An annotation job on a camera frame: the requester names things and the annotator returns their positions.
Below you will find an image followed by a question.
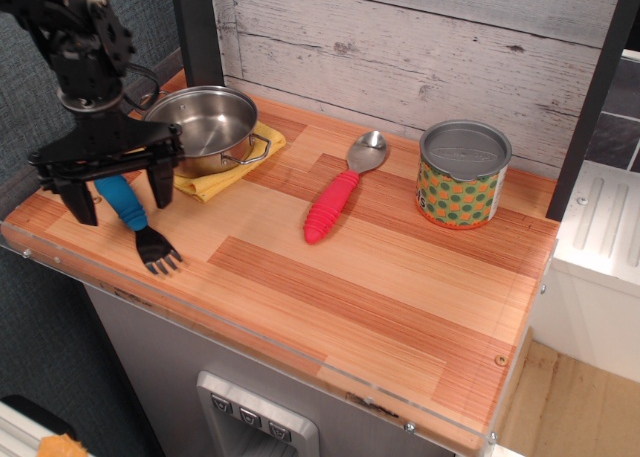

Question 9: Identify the stainless steel pot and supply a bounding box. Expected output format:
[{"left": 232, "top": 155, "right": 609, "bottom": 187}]
[{"left": 142, "top": 86, "right": 273, "bottom": 178}]

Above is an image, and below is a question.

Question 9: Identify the red handled metal spoon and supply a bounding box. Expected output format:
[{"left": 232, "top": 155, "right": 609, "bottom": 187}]
[{"left": 303, "top": 131, "right": 387, "bottom": 244}]

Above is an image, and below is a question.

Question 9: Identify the dark vertical post left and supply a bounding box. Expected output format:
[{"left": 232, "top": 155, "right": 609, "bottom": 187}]
[{"left": 172, "top": 0, "right": 225, "bottom": 87}]

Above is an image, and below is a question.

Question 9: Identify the black braided cable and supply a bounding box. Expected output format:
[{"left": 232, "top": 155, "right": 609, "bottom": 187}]
[{"left": 119, "top": 62, "right": 162, "bottom": 112}]

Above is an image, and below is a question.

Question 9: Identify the grey cabinet with button panel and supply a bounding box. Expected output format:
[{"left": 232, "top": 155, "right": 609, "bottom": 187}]
[{"left": 87, "top": 287, "right": 451, "bottom": 456}]

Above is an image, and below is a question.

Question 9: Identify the yellow folded cloth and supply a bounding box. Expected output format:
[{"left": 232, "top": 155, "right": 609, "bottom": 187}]
[{"left": 123, "top": 121, "right": 287, "bottom": 204}]

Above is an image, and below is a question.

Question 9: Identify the dark vertical post right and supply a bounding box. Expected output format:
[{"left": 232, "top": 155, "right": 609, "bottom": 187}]
[{"left": 546, "top": 0, "right": 639, "bottom": 222}]

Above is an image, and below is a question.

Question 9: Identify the blue handled metal fork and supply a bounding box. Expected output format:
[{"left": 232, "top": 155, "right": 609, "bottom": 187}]
[{"left": 94, "top": 175, "right": 182, "bottom": 275}]

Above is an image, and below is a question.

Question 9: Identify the patterned can with grey lid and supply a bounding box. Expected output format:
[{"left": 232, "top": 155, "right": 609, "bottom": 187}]
[{"left": 415, "top": 120, "right": 512, "bottom": 230}]

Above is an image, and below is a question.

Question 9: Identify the dark vertical post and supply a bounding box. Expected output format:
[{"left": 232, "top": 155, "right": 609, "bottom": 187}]
[
  {"left": 172, "top": 0, "right": 225, "bottom": 87},
  {"left": 546, "top": 0, "right": 639, "bottom": 222}
]

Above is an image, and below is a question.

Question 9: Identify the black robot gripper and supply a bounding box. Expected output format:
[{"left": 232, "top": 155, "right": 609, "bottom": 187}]
[{"left": 29, "top": 107, "right": 183, "bottom": 226}]

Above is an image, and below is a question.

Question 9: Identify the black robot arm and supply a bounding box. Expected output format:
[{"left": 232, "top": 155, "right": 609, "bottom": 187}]
[{"left": 1, "top": 0, "right": 184, "bottom": 225}]

